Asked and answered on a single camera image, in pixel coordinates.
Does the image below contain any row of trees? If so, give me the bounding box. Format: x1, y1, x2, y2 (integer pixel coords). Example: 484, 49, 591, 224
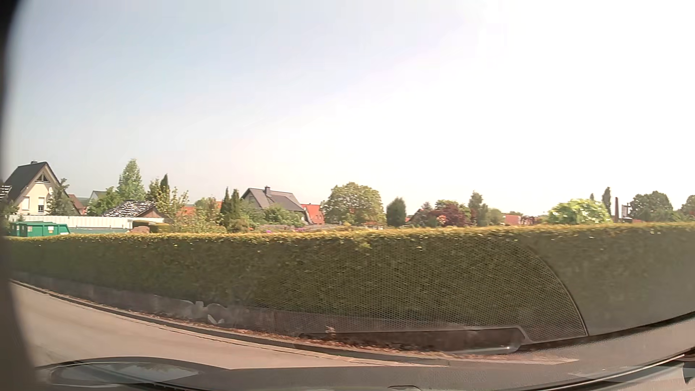
46, 159, 695, 233

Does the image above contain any red-roofed building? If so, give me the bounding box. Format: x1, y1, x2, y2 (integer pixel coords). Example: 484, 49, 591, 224
300, 203, 325, 226

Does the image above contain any house with grey roof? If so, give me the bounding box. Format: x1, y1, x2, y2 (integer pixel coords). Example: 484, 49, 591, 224
241, 186, 311, 224

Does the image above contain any long trimmed green hedge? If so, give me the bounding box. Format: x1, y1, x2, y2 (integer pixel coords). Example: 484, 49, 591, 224
8, 223, 695, 337

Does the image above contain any car's own bonnet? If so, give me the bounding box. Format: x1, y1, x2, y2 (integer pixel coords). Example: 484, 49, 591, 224
35, 312, 695, 391

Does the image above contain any small building with tiled roof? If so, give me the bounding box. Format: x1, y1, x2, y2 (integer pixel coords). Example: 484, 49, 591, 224
101, 200, 170, 220

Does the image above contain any white fence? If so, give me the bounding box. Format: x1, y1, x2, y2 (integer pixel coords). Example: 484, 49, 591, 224
8, 215, 164, 230

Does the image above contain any grey asphalt road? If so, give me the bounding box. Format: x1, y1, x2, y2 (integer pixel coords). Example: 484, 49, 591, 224
11, 282, 451, 370

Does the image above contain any green container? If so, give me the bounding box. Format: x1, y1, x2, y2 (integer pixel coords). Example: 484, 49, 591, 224
8, 221, 71, 237

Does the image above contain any cream house with dark roof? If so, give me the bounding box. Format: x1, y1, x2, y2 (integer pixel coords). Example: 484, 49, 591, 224
0, 161, 82, 216

